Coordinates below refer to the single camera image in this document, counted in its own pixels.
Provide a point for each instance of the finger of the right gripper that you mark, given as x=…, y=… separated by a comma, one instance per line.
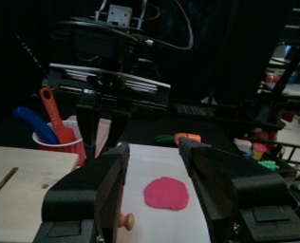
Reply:
x=117, y=126
x=88, y=123

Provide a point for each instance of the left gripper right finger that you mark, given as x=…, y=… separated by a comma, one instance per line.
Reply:
x=242, y=190

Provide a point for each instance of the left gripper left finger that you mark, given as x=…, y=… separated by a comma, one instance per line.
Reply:
x=85, y=190

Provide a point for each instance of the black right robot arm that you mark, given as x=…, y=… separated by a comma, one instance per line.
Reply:
x=81, y=27

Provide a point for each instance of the wooden drawer with red front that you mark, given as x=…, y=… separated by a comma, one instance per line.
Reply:
x=128, y=221

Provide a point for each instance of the wooden drawer cabinet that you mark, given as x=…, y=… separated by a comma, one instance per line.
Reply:
x=26, y=205

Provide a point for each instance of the flat pink dough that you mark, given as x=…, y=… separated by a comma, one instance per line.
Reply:
x=168, y=193

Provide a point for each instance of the orange plastic utensil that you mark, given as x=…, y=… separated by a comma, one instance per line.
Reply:
x=63, y=129

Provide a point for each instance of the red plastic cup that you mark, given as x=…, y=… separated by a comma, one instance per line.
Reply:
x=71, y=148

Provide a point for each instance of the green toy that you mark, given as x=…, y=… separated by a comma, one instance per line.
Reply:
x=270, y=164

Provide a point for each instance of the pink and yellow toy cup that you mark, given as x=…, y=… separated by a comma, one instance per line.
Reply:
x=259, y=152

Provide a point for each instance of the blue plastic utensil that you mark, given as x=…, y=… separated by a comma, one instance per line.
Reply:
x=34, y=121

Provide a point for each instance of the pale blue toy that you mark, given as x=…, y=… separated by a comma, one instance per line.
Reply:
x=243, y=146

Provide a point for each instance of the white cutting board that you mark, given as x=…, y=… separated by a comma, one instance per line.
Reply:
x=157, y=164

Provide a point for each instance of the orange toy carrot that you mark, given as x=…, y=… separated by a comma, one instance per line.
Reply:
x=188, y=137

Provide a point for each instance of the red container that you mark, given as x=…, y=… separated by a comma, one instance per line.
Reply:
x=274, y=77

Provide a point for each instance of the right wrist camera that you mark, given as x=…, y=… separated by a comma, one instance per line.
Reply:
x=120, y=14

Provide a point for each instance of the black frame post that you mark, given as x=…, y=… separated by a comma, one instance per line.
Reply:
x=295, y=60

